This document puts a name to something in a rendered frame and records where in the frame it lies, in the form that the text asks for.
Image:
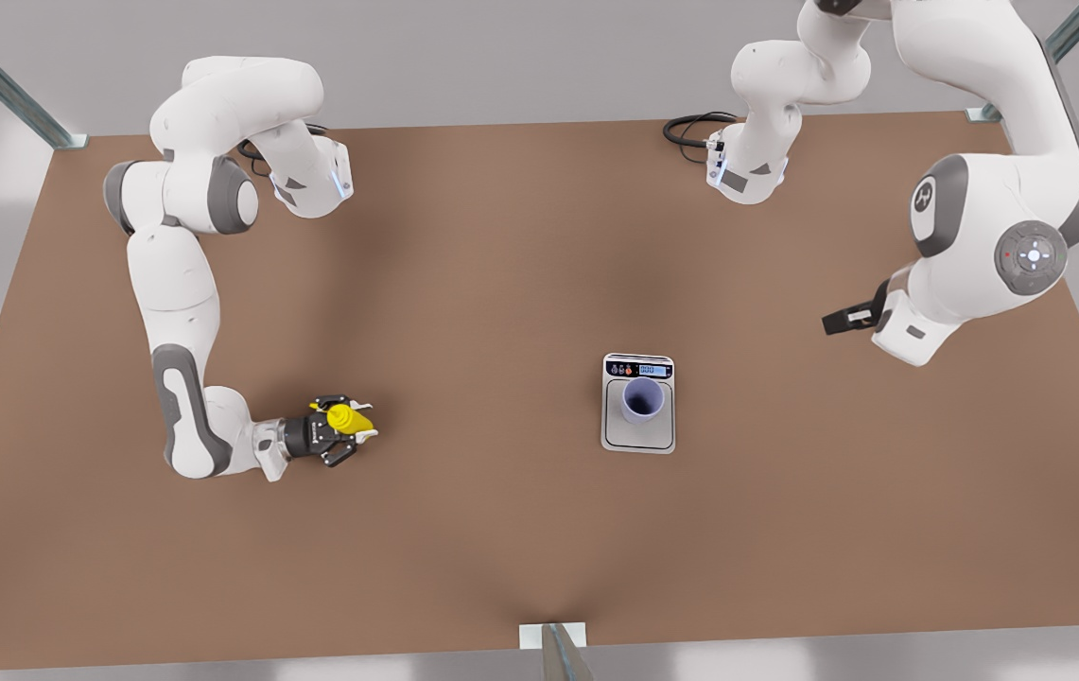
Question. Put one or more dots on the silver frame post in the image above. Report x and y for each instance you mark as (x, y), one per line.
(0, 80)
(1064, 43)
(558, 653)

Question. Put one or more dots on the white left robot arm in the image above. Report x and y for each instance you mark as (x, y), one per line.
(993, 218)

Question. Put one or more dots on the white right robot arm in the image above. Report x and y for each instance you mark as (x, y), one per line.
(175, 284)

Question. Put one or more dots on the yellow sauce bottle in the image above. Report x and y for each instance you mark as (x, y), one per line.
(346, 417)

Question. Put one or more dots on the grey digital kitchen scale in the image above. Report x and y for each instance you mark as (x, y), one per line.
(638, 437)

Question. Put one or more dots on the blue-grey cup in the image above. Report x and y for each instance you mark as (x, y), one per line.
(642, 401)

